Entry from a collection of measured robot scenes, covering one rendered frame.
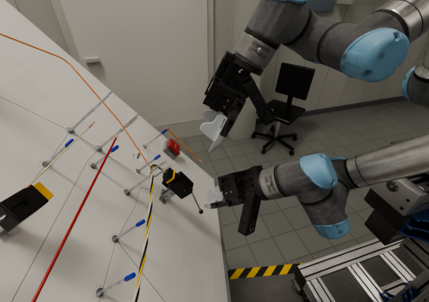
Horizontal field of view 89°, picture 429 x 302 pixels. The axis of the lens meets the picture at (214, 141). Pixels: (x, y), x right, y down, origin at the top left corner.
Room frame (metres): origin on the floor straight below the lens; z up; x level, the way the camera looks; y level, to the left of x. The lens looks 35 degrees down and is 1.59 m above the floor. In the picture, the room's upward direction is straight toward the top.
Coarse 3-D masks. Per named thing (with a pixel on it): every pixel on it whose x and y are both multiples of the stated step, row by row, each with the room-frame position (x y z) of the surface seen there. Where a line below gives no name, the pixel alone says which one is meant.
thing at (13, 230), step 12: (24, 192) 0.20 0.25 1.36; (36, 192) 0.21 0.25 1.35; (0, 204) 0.17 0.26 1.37; (12, 204) 0.18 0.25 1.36; (24, 204) 0.19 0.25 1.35; (36, 204) 0.19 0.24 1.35; (0, 216) 0.17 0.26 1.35; (12, 216) 0.16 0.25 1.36; (24, 216) 0.17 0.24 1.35; (0, 228) 0.17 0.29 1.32; (12, 228) 0.16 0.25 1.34
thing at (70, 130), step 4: (108, 96) 0.42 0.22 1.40; (104, 100) 0.42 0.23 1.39; (100, 104) 0.42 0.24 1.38; (92, 108) 0.42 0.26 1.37; (88, 112) 0.42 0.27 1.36; (84, 116) 0.42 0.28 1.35; (80, 120) 0.42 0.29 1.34; (76, 124) 0.42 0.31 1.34; (68, 128) 0.42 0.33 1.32; (72, 128) 0.42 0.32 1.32; (68, 132) 0.41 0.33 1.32; (72, 132) 0.42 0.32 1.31
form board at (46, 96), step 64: (0, 0) 0.65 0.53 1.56; (0, 64) 0.45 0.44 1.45; (64, 64) 0.62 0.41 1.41; (0, 128) 0.32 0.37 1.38; (64, 128) 0.41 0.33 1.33; (128, 128) 0.58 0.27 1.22; (0, 192) 0.22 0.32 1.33; (64, 192) 0.28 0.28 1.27; (0, 256) 0.15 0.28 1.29; (64, 256) 0.18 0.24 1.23; (128, 256) 0.23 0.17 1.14; (192, 256) 0.30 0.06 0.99
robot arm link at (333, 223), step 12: (336, 192) 0.34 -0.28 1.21; (312, 204) 0.30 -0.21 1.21; (324, 204) 0.29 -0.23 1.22; (336, 204) 0.30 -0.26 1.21; (312, 216) 0.30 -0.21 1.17; (324, 216) 0.28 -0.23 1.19; (336, 216) 0.28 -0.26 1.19; (348, 216) 0.30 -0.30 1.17; (324, 228) 0.28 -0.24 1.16; (336, 228) 0.27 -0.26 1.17; (348, 228) 0.28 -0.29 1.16
